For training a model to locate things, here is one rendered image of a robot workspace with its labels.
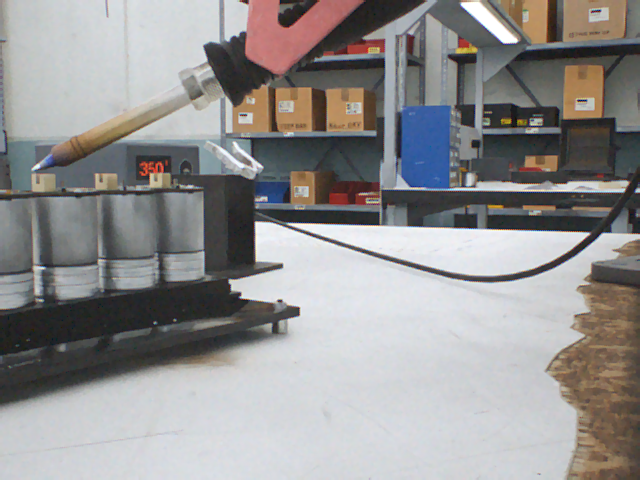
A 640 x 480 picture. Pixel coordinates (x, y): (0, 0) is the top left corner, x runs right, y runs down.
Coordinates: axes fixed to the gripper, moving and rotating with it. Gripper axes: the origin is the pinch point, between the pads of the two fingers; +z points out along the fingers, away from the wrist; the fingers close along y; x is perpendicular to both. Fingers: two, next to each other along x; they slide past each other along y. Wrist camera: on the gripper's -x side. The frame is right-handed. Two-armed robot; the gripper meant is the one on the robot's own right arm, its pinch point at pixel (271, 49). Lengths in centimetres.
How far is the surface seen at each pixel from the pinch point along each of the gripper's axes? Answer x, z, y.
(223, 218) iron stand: 1.9, 8.0, -21.8
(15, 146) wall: -148, 76, -612
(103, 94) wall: -100, 8, -572
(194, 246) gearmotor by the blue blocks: 0.8, 8.4, -5.6
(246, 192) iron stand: 2.6, 5.9, -24.8
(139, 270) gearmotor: -0.8, 10.0, -3.4
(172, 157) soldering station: -5, 7, -60
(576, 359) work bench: 15.4, 5.0, 1.4
